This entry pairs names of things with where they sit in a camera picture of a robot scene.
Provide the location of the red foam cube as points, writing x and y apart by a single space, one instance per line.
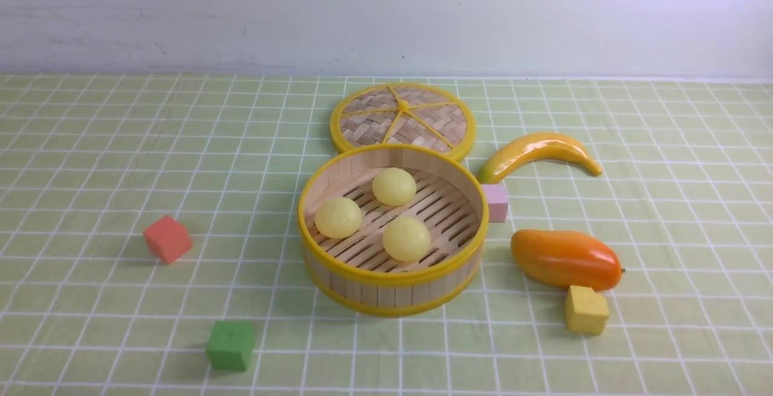
167 239

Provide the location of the green checkered tablecloth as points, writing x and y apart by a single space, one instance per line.
89 161

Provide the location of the orange plastic mango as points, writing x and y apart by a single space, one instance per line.
566 258

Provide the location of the yellow plastic banana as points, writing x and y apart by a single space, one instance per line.
534 147

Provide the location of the woven bamboo steamer lid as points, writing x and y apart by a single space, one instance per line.
405 114

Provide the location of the bamboo steamer tray yellow rim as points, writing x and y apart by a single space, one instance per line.
356 271

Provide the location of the green foam cube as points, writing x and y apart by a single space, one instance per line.
230 345

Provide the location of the pink foam cube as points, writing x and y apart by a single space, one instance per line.
498 202

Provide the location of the yellow foam cube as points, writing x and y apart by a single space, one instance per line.
585 311

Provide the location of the pale yellow bun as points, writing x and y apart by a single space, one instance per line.
394 187
406 239
338 217

